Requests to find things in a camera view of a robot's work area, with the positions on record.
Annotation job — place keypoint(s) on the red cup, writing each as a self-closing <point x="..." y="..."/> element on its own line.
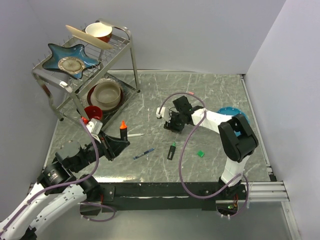
<point x="93" y="112"/>

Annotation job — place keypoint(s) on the beige oval plate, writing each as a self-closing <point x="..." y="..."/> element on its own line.
<point x="94" y="41"/>

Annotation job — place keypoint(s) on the blue pen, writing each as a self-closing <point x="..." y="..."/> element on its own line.
<point x="144" y="153"/>

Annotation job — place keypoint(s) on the black base frame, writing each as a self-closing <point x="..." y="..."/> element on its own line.
<point x="130" y="196"/>

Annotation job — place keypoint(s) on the blue polka-dot plate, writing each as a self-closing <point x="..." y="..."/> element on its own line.
<point x="232" y="111"/>

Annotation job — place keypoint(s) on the dark red plate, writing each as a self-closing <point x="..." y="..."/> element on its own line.
<point x="90" y="96"/>

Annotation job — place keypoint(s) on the green highlighter cap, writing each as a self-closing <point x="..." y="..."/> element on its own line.
<point x="200" y="153"/>

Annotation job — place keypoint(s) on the white pen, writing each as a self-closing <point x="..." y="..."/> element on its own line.
<point x="135" y="135"/>

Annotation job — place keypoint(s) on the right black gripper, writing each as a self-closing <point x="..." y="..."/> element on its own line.
<point x="171" y="126"/>

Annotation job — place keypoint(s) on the white and red bowl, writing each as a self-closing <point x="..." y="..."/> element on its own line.
<point x="100" y="31"/>

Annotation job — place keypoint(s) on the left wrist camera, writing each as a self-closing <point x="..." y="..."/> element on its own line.
<point x="94" y="127"/>

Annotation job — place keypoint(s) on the blue star-shaped dish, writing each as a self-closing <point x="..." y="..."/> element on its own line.
<point x="78" y="51"/>

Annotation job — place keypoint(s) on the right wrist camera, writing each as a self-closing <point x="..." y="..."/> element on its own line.
<point x="165" y="113"/>

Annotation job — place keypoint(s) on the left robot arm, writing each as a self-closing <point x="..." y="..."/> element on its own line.
<point x="57" y="188"/>

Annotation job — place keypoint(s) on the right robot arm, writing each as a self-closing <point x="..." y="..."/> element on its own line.
<point x="238" y="139"/>

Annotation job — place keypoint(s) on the black orange-tipped highlighter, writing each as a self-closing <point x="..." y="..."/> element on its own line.
<point x="123" y="131"/>

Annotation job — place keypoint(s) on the grey ceramic bowl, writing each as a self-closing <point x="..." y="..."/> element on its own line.
<point x="107" y="95"/>

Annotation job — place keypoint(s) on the steel dish rack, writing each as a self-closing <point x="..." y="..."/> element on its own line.
<point x="63" y="90"/>

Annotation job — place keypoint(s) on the small round patterned saucer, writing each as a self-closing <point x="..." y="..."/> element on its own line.
<point x="71" y="65"/>

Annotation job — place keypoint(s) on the black green-tipped highlighter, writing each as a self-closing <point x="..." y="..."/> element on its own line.
<point x="171" y="151"/>

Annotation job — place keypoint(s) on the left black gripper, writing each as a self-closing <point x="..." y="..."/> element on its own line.
<point x="112" y="146"/>

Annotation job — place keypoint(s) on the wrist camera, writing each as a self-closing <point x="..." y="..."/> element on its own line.
<point x="94" y="127"/>
<point x="165" y="113"/>

